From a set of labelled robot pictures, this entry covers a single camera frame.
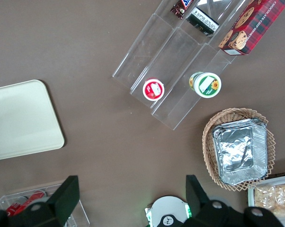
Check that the stack of foil pans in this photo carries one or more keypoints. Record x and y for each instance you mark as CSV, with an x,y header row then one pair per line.
x,y
239,151

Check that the light woven wicker basket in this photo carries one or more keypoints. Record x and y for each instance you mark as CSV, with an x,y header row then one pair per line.
x,y
208,146

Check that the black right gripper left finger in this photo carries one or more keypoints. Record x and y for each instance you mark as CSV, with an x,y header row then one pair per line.
x,y
55,208

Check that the black wrapped snack bar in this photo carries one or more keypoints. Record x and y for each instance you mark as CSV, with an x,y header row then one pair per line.
x,y
202,22

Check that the white snack bin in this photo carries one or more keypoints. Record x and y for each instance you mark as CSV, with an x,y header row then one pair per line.
x,y
251,196

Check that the clear acrylic bottle holder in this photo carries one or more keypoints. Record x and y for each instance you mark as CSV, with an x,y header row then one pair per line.
x,y
81,212

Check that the red cola bottle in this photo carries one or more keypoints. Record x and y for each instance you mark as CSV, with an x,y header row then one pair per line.
x,y
13,208
33,197

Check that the brown chocolate bar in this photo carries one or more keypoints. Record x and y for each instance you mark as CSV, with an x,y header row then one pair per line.
x,y
180,8

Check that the green sunflower lid cup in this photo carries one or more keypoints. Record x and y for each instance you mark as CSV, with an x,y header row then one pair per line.
x,y
207,85

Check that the clear bag of snacks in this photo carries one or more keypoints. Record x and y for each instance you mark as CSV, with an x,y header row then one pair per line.
x,y
264,196
284,198

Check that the red lid yogurt cup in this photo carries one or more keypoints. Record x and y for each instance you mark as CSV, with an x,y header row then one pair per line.
x,y
153,89

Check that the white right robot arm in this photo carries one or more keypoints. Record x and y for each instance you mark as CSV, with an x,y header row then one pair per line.
x,y
167,212

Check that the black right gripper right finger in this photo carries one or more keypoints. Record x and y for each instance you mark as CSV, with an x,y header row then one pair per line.
x,y
204,212

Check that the clear acrylic stepped shelf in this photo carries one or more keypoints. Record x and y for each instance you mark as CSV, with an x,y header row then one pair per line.
x,y
171,59

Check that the red tartan cookie box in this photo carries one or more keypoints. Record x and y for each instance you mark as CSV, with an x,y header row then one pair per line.
x,y
253,26

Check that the white plastic tray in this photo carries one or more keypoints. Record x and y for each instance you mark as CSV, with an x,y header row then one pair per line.
x,y
21,120

